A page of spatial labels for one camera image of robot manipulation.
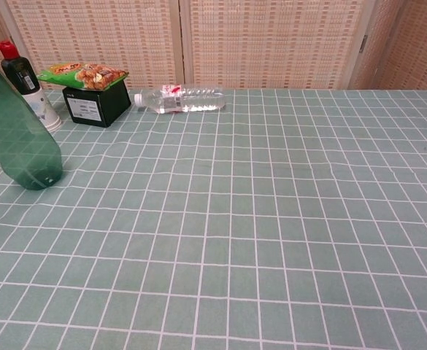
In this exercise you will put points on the black cardboard box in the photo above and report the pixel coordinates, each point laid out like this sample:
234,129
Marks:
105,106

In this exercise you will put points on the green translucent spray bottle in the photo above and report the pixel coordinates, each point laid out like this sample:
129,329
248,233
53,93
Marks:
19,146

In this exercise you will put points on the green snack bag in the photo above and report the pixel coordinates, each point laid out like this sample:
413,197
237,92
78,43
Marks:
89,75

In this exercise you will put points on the green checked tablecloth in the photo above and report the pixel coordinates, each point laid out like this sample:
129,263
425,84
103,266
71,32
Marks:
257,226

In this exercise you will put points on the woven bamboo folding screen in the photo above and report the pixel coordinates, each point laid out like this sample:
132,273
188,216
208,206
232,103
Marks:
264,40

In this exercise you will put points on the black bottle with red cap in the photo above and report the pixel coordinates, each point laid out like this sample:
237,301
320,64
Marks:
20,77

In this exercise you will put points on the clear plastic water bottle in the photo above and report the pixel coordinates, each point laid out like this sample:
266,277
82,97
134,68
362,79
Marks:
195,100

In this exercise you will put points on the white paper cup stack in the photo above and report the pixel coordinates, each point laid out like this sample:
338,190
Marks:
47,109

